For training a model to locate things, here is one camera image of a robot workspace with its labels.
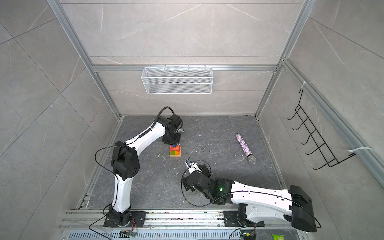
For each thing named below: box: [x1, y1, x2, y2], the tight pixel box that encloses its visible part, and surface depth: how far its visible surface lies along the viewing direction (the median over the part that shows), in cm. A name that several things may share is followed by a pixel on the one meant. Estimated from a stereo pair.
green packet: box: [272, 234, 285, 240], surface depth 70 cm
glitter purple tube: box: [235, 133, 257, 165], surface depth 98 cm
